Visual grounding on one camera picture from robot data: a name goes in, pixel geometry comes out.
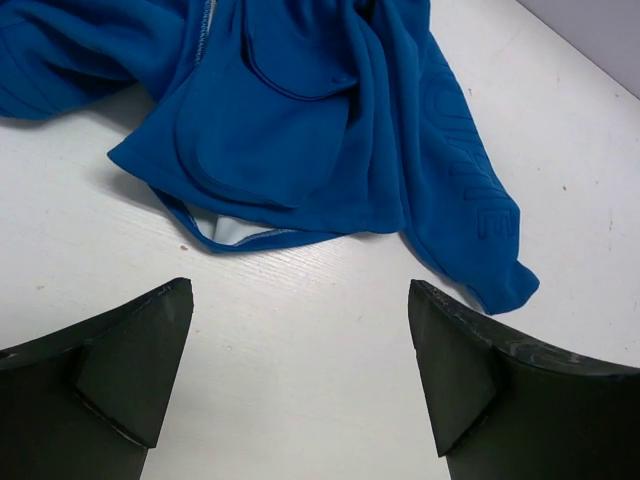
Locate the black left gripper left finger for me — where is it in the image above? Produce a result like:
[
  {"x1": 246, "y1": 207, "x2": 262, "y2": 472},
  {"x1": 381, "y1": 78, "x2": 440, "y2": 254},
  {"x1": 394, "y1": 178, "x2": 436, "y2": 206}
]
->
[{"x1": 1, "y1": 278, "x2": 193, "y2": 479}]

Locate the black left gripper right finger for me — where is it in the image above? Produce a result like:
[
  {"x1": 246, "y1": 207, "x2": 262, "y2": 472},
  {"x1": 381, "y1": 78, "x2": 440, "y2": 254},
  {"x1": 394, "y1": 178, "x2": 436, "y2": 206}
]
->
[{"x1": 408, "y1": 280, "x2": 639, "y2": 479}]

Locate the blue zip jacket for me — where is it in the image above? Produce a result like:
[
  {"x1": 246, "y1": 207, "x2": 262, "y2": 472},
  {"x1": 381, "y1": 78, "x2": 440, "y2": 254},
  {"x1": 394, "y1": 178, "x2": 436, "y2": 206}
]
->
[{"x1": 1, "y1": 1, "x2": 539, "y2": 314}]

